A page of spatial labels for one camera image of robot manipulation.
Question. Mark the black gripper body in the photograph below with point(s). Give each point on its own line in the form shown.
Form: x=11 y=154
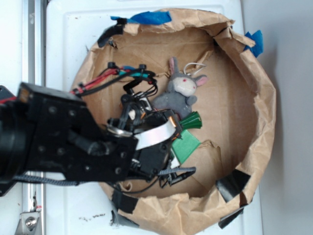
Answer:
x=141 y=141

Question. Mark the orange plastic carrot green top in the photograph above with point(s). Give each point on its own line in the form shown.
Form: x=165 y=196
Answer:
x=192 y=121

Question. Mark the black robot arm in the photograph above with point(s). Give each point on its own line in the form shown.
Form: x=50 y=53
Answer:
x=50 y=137

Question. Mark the green plastic block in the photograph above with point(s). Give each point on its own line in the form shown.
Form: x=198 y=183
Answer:
x=183 y=147

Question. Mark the grey plush bunny toy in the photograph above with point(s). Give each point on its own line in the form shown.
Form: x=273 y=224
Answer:
x=180 y=93

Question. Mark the brown paper bag bin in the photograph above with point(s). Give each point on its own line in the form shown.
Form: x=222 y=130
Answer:
x=237 y=108

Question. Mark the white plastic lid tray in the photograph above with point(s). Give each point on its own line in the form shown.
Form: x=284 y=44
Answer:
x=72 y=24

